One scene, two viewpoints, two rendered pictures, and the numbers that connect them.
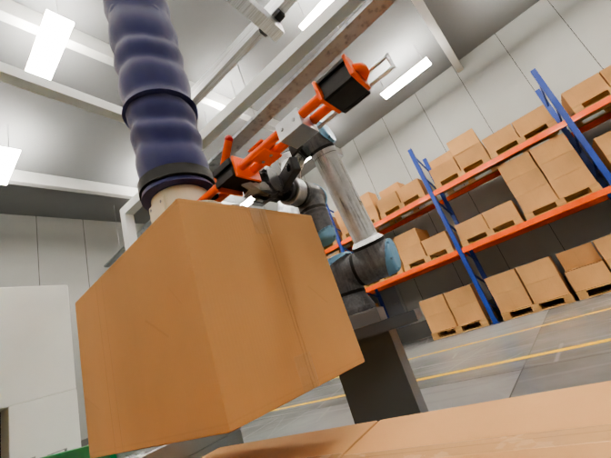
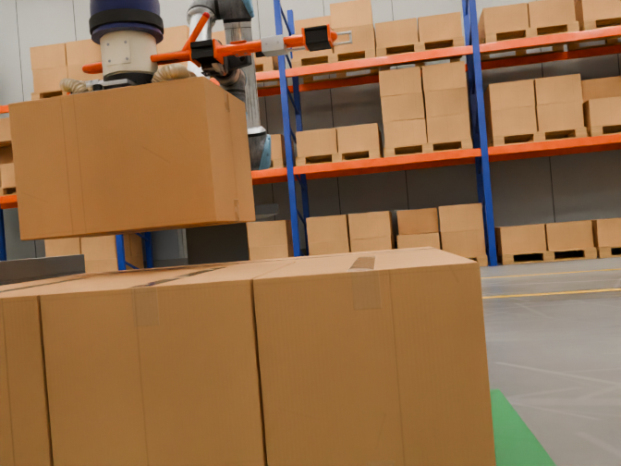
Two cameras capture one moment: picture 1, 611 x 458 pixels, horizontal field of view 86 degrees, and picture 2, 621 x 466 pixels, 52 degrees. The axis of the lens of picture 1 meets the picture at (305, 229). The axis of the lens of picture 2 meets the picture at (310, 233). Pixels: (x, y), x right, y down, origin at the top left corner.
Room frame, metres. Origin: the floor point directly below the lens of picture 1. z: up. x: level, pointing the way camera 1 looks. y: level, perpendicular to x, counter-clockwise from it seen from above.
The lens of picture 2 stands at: (-1.13, 0.71, 0.61)
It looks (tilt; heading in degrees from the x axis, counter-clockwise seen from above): 0 degrees down; 335
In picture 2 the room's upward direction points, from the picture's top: 5 degrees counter-clockwise
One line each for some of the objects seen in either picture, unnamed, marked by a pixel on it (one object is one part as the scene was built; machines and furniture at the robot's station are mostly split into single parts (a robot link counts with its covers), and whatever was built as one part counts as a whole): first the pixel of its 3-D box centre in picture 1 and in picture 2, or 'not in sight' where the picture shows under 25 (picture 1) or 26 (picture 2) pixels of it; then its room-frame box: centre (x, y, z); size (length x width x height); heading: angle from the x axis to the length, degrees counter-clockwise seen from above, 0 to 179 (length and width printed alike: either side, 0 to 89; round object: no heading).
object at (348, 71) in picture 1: (341, 85); (317, 37); (0.55, -0.16, 1.20); 0.08 x 0.07 x 0.05; 56
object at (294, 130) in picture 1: (296, 129); (273, 45); (0.63, -0.05, 1.19); 0.07 x 0.07 x 0.04; 56
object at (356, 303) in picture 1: (352, 303); not in sight; (1.52, -0.09, 0.86); 0.19 x 0.19 x 0.10
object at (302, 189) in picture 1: (291, 190); (225, 69); (0.94, 0.00, 1.20); 0.09 x 0.05 x 0.10; 58
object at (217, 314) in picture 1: (207, 329); (140, 166); (0.87, 0.33, 0.87); 0.60 x 0.40 x 0.40; 54
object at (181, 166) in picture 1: (179, 188); (127, 27); (0.89, 0.33, 1.31); 0.23 x 0.23 x 0.04
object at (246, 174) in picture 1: (236, 177); (206, 53); (0.75, 0.12, 1.20); 0.10 x 0.08 x 0.06; 146
